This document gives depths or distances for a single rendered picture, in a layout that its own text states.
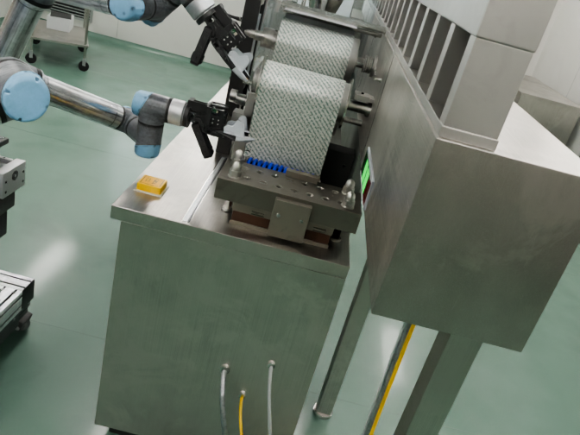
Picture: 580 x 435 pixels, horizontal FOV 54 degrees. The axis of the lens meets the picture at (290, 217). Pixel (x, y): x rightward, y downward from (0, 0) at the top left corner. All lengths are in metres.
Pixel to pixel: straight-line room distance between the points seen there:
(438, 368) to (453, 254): 0.28
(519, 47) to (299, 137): 0.97
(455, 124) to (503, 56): 0.11
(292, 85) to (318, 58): 0.24
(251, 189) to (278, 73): 0.35
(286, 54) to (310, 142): 0.33
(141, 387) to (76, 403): 0.42
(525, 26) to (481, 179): 0.21
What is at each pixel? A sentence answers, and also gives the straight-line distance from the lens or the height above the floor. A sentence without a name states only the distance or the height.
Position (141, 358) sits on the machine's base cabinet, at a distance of 1.84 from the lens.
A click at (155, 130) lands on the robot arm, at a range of 1.74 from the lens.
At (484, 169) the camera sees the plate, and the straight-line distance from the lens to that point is 0.84.
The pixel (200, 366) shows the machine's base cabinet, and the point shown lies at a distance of 1.80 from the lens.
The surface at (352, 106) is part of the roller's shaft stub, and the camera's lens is 1.70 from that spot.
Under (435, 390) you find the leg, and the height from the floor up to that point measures 0.97.
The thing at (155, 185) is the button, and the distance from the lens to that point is 1.69.
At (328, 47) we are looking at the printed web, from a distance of 1.87.
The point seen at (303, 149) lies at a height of 1.10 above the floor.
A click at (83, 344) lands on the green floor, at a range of 2.51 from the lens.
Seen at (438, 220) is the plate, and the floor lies 1.32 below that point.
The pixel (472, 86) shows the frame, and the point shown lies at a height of 1.52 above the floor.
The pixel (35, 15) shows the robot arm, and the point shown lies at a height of 1.25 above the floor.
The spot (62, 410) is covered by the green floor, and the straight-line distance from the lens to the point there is 2.26.
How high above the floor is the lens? 1.63
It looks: 25 degrees down
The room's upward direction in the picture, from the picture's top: 15 degrees clockwise
